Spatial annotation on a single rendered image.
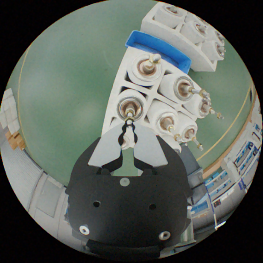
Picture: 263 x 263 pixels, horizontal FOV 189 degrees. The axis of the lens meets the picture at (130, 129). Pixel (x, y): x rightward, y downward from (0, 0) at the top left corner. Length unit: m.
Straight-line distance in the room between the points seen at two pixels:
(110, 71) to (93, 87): 0.13
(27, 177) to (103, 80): 5.09
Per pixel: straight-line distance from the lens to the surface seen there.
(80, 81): 0.55
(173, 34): 0.41
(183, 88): 0.24
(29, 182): 5.09
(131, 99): 0.21
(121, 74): 0.28
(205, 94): 0.19
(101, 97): 0.49
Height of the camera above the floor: 0.46
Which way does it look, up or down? 58 degrees down
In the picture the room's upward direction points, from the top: 179 degrees counter-clockwise
